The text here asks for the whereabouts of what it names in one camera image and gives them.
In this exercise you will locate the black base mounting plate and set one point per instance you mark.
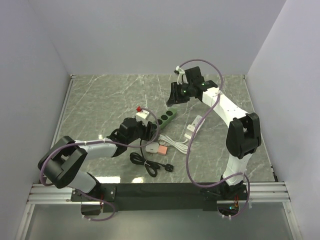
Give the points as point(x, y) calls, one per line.
point(169, 196)

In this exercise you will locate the pink square adapter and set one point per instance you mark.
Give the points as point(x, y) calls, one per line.
point(162, 150)

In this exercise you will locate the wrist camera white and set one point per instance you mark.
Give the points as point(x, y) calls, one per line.
point(181, 79)
point(142, 115)

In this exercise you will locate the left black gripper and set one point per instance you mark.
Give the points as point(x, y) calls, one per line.
point(148, 131)

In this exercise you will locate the white USB power strip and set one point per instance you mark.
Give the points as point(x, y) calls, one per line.
point(190, 129)

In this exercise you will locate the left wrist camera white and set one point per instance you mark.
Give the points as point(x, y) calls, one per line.
point(142, 115)

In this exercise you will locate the white square charger plug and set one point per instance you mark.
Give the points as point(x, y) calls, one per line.
point(152, 148)

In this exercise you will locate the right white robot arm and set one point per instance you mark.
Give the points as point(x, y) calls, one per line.
point(244, 131)

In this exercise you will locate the aluminium frame rail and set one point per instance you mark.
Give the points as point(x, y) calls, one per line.
point(260, 192)

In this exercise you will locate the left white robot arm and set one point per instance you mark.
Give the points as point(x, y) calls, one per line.
point(62, 163)

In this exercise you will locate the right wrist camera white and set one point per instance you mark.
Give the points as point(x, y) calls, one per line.
point(181, 79)

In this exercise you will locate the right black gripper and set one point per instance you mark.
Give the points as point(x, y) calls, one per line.
point(175, 97)

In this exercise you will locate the green power strip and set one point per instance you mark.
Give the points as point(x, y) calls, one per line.
point(166, 118)

